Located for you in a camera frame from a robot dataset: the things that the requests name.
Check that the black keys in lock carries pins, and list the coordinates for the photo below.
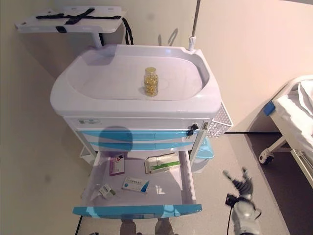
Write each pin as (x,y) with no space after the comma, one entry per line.
(192,129)

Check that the blue white medicine box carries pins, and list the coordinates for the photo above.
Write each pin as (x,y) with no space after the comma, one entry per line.
(134,185)

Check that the blue fronted cart drawer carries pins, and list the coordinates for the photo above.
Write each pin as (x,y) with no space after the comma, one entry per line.
(137,169)

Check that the cart label sticker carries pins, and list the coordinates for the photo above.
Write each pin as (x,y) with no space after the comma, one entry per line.
(89,121)

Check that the small green white box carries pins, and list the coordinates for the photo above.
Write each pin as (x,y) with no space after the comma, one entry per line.
(106,191)

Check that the white perforated side basket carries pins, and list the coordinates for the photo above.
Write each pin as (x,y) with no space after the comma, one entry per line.
(220,122)

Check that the clear bottle of yellow capsules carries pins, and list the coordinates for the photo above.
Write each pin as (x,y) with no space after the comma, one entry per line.
(151,83)

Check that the metal cart latch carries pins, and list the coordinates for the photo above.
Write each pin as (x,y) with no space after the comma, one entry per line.
(205,126)

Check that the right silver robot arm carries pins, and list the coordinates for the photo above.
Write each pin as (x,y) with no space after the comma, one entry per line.
(244,215)

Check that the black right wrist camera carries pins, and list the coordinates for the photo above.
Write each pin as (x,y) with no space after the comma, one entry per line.
(231,200)

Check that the black floor strip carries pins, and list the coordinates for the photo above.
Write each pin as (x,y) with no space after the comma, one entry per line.
(78,226)

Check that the bed caster wheel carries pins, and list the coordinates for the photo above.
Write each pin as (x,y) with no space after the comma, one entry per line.
(267,157)

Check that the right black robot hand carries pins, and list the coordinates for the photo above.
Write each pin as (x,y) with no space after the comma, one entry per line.
(244,186)

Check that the blue bed corner bumper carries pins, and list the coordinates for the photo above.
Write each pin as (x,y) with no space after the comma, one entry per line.
(269,108)

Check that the pink white medicine box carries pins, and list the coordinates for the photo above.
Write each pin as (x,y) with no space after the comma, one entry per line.
(117,167)

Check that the green white medicine box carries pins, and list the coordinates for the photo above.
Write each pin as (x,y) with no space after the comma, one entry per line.
(161,164)

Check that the white medical cart blue drawers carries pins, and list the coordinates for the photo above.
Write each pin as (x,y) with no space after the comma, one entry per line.
(122,107)

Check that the metal IV pole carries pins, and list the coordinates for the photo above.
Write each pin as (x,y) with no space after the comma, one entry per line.
(194,24)

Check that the white hospital bed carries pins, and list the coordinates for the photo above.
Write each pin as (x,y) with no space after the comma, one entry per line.
(298,127)

